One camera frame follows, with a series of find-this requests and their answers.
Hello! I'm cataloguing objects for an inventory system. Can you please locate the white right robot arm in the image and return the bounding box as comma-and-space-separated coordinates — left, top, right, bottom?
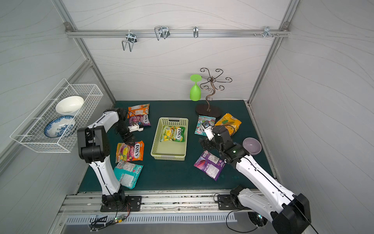
199, 121, 311, 234

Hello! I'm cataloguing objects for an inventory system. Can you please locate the blue patterned plate bowl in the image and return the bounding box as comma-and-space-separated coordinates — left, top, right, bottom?
44, 115, 77, 138

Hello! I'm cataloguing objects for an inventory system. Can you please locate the green Fox's mango candy bag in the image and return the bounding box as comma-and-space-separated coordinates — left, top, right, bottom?
160, 126, 186, 142

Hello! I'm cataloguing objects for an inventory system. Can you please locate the teal Fox's mint candy bag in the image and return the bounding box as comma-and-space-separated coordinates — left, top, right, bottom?
194, 116, 216, 137

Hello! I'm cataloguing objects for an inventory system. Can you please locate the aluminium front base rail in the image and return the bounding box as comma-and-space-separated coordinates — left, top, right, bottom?
58, 190, 230, 215

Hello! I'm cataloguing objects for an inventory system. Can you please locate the white wire wall basket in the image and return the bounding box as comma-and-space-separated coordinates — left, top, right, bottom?
10, 79, 103, 153

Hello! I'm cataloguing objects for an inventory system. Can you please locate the purple candy bag back side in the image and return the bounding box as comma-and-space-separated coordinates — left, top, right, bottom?
194, 150, 226, 181

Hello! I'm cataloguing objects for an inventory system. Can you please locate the aluminium top rail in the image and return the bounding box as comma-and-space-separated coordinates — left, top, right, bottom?
66, 28, 291, 39

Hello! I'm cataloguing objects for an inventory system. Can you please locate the yellow mango candy bag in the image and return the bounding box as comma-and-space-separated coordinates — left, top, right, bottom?
215, 113, 242, 136

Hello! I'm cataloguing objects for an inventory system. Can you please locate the small metal hook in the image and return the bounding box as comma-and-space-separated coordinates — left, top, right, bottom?
193, 26, 199, 38

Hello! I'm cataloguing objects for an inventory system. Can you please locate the teal candy bag back side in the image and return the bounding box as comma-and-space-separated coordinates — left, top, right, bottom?
114, 161, 143, 189

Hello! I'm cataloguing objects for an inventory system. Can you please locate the metal hook centre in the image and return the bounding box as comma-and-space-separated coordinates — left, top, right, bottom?
154, 26, 170, 41

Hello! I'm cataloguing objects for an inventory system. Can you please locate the pale green plastic basket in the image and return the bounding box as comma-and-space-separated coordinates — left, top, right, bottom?
151, 117, 189, 161

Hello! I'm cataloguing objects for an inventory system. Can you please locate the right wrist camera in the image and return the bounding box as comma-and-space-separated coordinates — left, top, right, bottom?
202, 121, 214, 140

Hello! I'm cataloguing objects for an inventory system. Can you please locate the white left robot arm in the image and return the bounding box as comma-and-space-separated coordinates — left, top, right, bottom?
77, 108, 135, 209

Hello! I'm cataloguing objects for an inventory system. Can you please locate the dark bronze cup tree stand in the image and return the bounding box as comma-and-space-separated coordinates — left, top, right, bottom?
195, 68, 232, 118

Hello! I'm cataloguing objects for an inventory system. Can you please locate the lilac bowl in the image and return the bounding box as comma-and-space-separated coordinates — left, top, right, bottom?
243, 137, 262, 156

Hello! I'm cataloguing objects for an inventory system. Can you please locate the orange Fox's candy bag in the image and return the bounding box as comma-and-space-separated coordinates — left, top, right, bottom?
127, 103, 150, 119

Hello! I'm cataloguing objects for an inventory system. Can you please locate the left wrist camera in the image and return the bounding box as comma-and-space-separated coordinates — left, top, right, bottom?
128, 123, 144, 132

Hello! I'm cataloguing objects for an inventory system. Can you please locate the metal double hook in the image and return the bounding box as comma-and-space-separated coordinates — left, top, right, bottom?
122, 32, 137, 52

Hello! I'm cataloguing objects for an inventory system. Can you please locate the white bowl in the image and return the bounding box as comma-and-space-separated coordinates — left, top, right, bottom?
55, 96, 84, 116

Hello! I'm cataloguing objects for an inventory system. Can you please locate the green plastic wine glass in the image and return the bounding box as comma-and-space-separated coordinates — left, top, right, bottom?
190, 74, 202, 101

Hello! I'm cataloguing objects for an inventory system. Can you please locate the purple Fox's berries candy bag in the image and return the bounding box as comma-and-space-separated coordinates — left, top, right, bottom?
129, 114, 151, 127

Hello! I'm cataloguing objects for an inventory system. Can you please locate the metal hook right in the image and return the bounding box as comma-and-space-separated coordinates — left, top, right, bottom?
253, 27, 279, 38

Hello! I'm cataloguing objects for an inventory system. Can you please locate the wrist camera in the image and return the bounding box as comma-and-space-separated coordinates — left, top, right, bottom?
128, 123, 144, 132
202, 121, 214, 140

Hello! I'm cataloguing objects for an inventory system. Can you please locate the Fox's fruits candy bag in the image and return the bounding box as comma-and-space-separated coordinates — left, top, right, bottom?
116, 141, 145, 163

